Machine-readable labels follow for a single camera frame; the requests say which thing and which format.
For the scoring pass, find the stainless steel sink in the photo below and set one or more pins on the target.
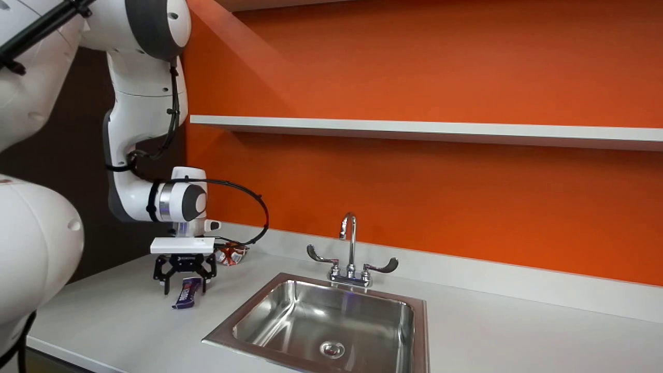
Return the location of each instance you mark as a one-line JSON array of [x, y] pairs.
[[290, 315]]

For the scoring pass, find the sink drain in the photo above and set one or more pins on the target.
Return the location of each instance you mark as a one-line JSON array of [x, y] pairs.
[[329, 348]]

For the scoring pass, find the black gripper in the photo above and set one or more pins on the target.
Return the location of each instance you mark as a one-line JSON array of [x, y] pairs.
[[167, 265]]

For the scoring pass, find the chrome faucet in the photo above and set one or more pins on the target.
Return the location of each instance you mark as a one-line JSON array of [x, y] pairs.
[[353, 275]]

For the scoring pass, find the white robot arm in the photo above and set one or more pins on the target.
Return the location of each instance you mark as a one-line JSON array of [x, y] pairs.
[[141, 39]]

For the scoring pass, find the purple lunch bar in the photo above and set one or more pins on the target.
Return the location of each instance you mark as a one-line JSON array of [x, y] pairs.
[[186, 292]]

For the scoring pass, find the white wall shelf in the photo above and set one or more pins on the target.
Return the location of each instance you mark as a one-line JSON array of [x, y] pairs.
[[555, 135]]

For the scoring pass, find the red crumpled snack wrapper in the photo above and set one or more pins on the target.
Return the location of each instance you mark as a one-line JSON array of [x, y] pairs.
[[231, 253]]

